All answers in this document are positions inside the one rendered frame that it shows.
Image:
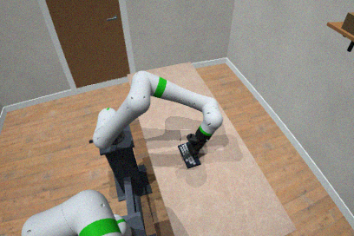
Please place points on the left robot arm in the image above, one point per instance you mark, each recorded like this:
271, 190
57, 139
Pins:
143, 86

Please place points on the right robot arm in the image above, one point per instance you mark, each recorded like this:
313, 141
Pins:
87, 213

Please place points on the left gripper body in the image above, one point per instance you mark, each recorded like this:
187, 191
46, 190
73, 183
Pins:
199, 138

